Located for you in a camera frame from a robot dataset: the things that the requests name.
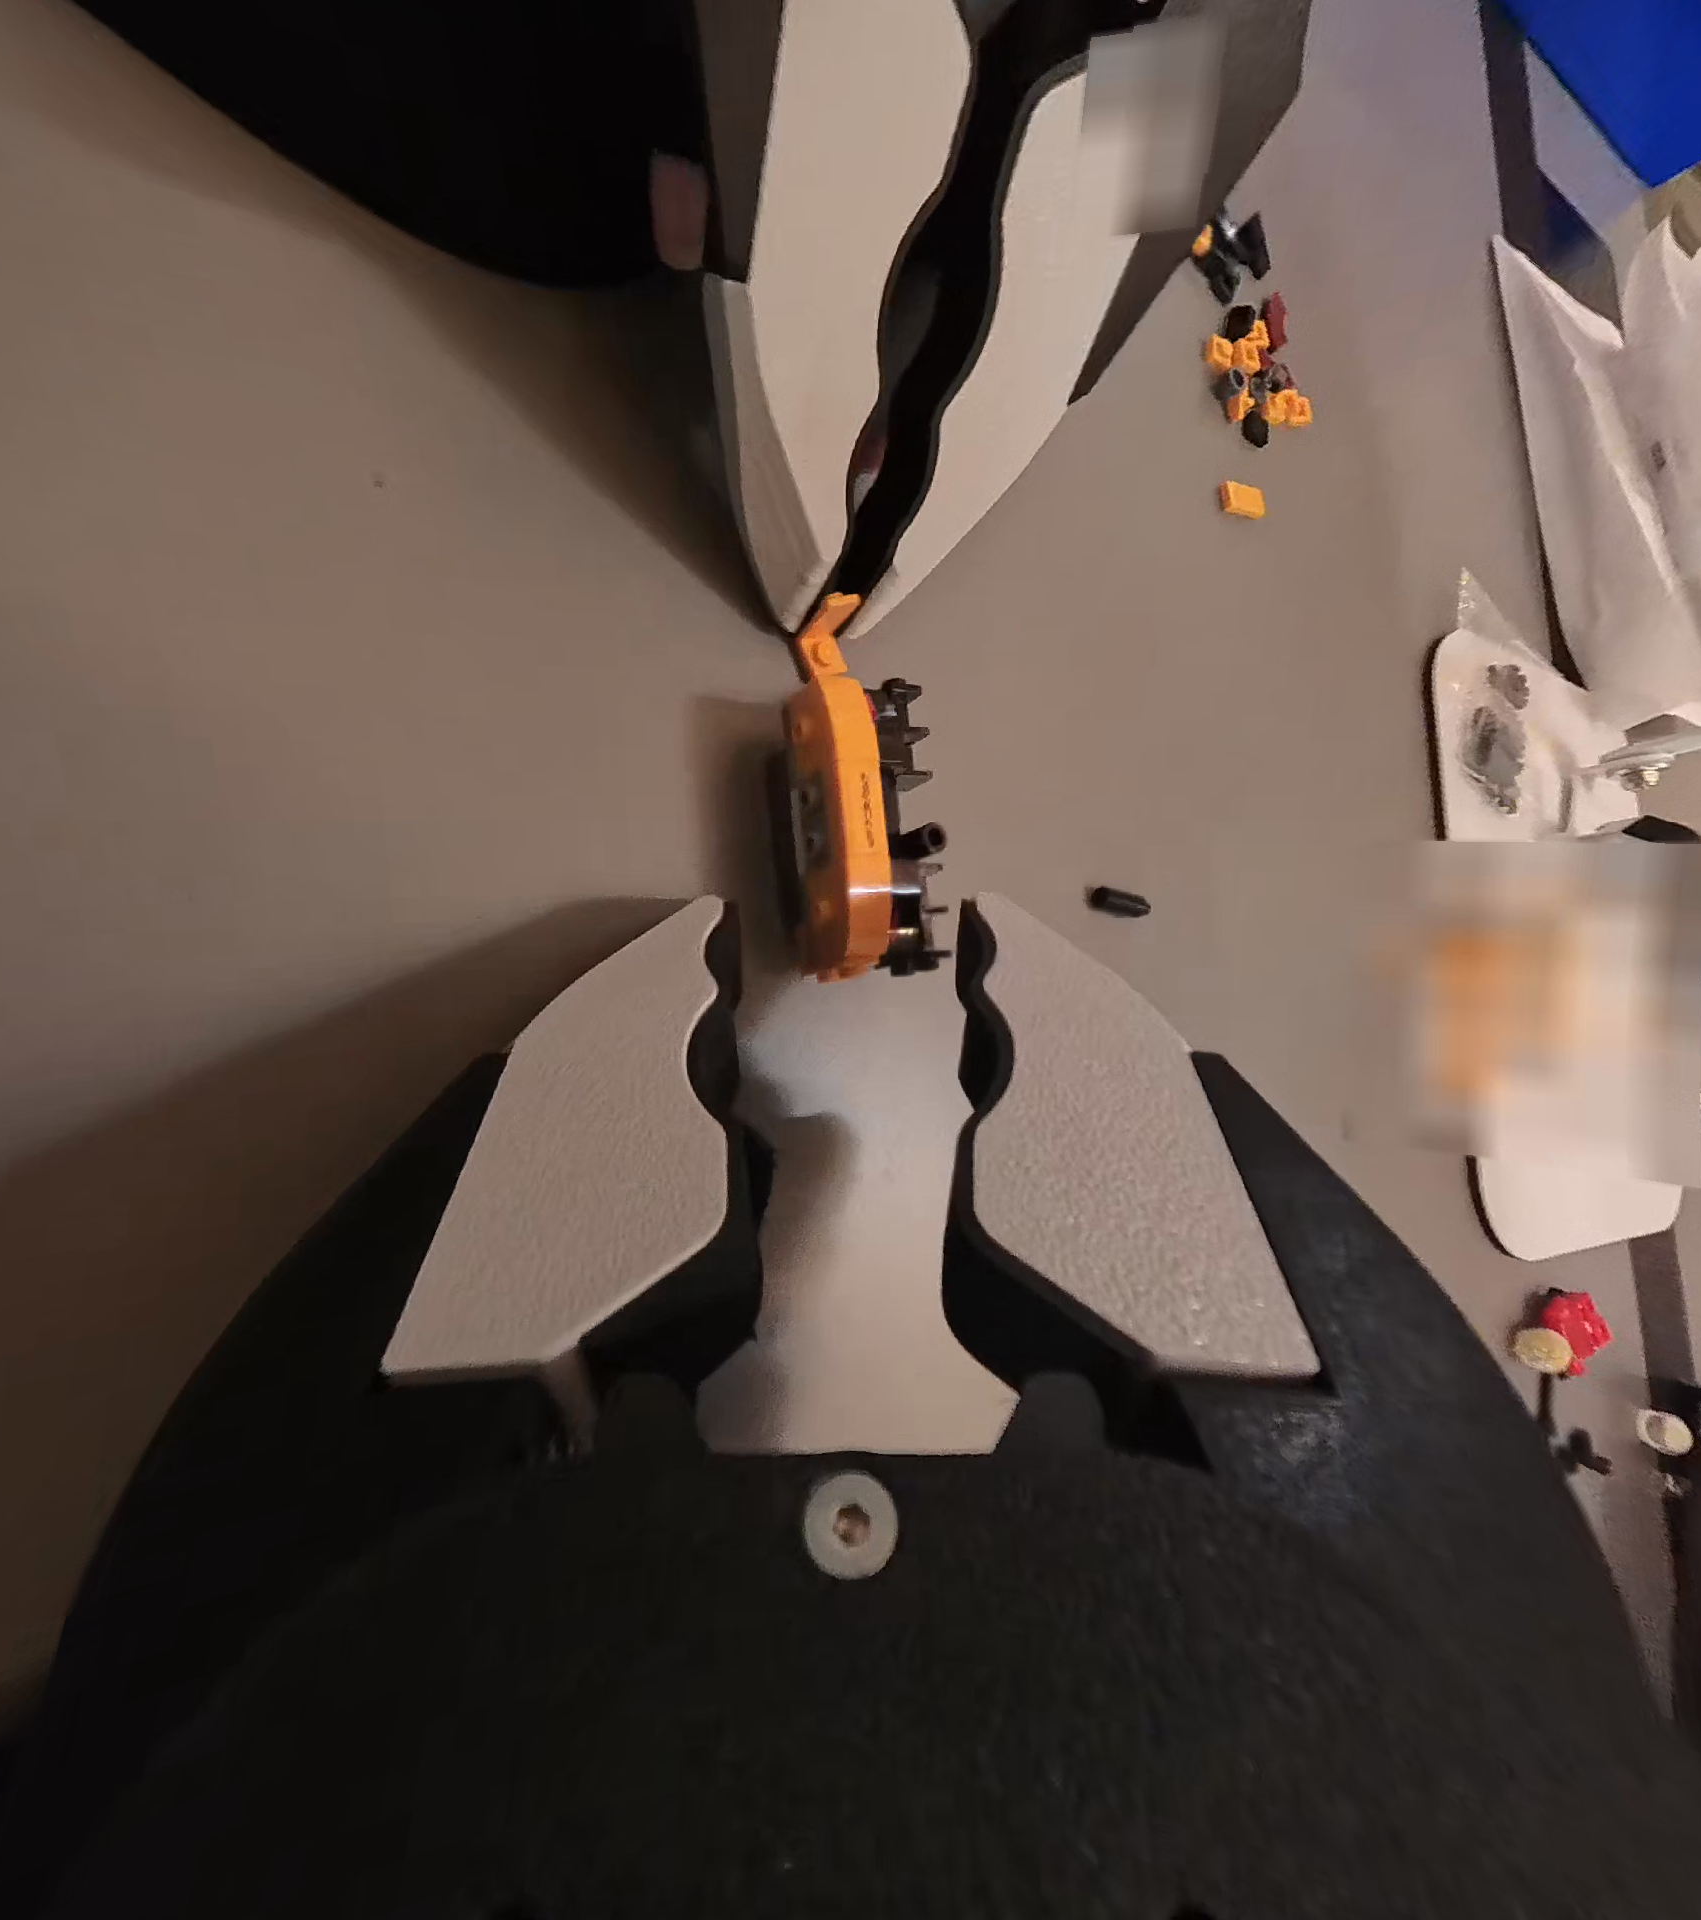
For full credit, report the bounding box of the orange lego car section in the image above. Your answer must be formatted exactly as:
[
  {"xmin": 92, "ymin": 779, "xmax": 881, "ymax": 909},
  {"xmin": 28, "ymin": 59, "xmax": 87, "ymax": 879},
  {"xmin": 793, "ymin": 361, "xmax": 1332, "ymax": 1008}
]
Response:
[{"xmin": 767, "ymin": 667, "xmax": 961, "ymax": 985}]

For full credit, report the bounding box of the blue plastic bin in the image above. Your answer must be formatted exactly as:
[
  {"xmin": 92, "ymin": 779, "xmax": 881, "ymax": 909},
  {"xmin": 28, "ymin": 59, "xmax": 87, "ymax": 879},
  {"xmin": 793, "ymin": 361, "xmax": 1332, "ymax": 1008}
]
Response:
[{"xmin": 1484, "ymin": 0, "xmax": 1701, "ymax": 193}]

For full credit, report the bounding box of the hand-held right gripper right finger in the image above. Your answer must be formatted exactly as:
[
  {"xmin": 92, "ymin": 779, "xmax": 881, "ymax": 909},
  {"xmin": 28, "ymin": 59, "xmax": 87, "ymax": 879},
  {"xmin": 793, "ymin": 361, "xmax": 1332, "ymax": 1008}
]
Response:
[{"xmin": 942, "ymin": 893, "xmax": 1322, "ymax": 1382}]

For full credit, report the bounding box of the clear bag of black parts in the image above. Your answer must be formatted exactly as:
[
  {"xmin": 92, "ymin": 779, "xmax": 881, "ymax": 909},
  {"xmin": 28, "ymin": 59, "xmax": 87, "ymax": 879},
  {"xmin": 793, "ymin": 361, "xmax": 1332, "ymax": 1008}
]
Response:
[{"xmin": 1451, "ymin": 570, "xmax": 1617, "ymax": 820}]

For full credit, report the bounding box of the white tray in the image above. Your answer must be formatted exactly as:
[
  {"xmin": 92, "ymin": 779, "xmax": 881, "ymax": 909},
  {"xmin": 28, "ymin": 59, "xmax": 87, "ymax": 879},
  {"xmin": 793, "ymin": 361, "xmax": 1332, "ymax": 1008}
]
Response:
[{"xmin": 1426, "ymin": 630, "xmax": 1701, "ymax": 1263}]

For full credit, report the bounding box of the pile of small lego pieces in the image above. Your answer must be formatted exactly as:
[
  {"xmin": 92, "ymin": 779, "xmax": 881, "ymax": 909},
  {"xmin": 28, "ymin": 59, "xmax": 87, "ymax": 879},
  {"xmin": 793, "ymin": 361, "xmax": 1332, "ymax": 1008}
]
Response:
[{"xmin": 1187, "ymin": 211, "xmax": 1317, "ymax": 452}]

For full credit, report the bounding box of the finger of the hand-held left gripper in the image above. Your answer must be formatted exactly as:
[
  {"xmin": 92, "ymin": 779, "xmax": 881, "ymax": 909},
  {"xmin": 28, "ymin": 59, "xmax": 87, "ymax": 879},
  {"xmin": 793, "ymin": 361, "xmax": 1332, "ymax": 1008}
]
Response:
[
  {"xmin": 697, "ymin": 0, "xmax": 983, "ymax": 636},
  {"xmin": 847, "ymin": 60, "xmax": 1147, "ymax": 645}
]

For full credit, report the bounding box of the small black lego piece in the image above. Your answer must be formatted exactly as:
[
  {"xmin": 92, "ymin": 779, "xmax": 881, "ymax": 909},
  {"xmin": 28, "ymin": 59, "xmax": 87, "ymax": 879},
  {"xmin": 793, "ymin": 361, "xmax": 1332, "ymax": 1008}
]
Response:
[{"xmin": 1533, "ymin": 1381, "xmax": 1617, "ymax": 1481}]

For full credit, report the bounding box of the person's left hand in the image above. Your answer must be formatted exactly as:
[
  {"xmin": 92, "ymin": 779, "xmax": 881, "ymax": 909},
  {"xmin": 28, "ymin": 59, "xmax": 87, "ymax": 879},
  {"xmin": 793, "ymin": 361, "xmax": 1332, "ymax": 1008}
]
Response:
[{"xmin": 640, "ymin": 143, "xmax": 715, "ymax": 276}]

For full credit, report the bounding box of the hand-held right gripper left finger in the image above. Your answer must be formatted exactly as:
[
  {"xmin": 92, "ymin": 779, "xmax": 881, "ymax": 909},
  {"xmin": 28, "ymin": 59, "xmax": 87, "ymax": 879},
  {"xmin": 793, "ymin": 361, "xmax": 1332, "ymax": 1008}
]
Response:
[{"xmin": 378, "ymin": 895, "xmax": 765, "ymax": 1446}]

